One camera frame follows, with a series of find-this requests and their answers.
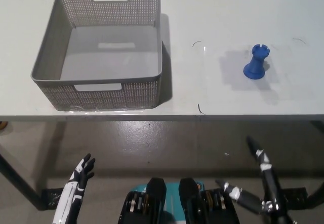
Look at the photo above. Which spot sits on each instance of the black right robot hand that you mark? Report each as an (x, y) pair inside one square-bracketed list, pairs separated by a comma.
[(269, 183)]

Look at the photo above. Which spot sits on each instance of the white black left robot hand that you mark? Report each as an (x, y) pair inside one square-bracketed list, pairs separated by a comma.
[(69, 196)]

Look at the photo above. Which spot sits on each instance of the black teal robot torso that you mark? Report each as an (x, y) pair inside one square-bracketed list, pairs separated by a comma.
[(157, 203)]

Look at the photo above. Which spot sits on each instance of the small orange brown object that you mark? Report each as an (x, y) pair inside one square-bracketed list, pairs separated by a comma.
[(2, 126)]

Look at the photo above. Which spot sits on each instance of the blue rook chess piece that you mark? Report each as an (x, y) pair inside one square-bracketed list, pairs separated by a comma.
[(255, 64)]

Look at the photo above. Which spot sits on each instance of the black floor foot plate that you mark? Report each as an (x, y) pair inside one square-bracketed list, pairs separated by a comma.
[(51, 197), (294, 195)]

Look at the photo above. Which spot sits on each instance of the grey perforated plastic basket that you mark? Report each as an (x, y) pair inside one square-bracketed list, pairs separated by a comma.
[(101, 97)]

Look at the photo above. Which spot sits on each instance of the black metal table leg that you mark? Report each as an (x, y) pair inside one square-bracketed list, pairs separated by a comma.
[(22, 181)]

